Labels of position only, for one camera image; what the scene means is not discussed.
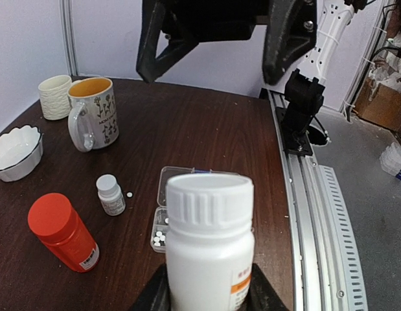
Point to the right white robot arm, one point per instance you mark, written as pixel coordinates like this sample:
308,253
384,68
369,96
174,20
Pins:
305,86

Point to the clear plastic pill organizer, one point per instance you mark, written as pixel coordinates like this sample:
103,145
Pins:
204,201

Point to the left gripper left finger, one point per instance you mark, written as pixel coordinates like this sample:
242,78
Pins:
156,293

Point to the cardboard box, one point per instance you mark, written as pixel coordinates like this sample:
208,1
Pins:
380,105

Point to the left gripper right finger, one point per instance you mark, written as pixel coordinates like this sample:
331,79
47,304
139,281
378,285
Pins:
261,295

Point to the orange pill bottle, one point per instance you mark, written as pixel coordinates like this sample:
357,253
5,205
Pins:
58,226

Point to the cream ribbed mug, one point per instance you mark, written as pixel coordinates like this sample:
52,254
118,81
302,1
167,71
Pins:
54,97

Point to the right aluminium frame post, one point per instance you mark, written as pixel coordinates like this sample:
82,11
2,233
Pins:
68,36

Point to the white pills in organizer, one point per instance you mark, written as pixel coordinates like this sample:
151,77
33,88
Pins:
159,233

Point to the small white bottle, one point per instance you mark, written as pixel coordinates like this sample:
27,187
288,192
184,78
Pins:
110,195
209,272

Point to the floral mug yellow inside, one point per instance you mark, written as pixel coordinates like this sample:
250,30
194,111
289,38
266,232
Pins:
92,121

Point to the front aluminium rail base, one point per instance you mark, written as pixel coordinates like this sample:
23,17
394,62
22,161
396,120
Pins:
327,273

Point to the white scalloped bowl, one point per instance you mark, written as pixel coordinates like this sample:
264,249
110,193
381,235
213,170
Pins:
21,150

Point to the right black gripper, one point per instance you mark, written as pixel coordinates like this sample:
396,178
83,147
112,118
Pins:
172,29

